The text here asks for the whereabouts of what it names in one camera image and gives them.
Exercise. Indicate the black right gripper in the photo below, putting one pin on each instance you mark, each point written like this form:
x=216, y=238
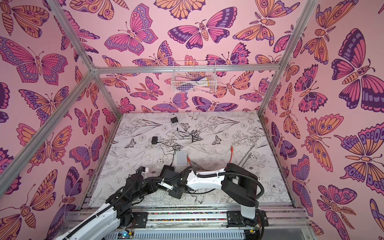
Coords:
x=176, y=190

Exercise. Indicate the black power adapter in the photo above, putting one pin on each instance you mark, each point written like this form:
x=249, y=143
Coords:
x=184, y=131
x=174, y=147

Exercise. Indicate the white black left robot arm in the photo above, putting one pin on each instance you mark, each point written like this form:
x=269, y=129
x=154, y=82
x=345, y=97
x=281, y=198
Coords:
x=117, y=210

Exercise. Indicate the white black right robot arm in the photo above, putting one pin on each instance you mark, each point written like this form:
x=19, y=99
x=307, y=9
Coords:
x=239, y=184

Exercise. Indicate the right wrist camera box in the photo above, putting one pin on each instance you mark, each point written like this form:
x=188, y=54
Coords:
x=166, y=185

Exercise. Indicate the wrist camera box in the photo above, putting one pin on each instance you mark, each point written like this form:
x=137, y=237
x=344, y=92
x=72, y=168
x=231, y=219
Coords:
x=142, y=170
x=166, y=185

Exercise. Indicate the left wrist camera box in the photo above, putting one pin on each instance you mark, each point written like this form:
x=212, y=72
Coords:
x=142, y=170

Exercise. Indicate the white network switch box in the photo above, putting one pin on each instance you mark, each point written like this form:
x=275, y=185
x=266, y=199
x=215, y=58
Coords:
x=181, y=158

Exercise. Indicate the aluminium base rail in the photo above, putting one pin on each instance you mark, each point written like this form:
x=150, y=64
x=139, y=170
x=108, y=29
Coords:
x=285, y=222

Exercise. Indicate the white wire basket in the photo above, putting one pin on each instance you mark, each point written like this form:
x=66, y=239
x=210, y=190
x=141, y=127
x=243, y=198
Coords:
x=195, y=76

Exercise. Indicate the aluminium frame post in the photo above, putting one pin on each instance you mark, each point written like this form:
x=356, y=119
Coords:
x=72, y=31

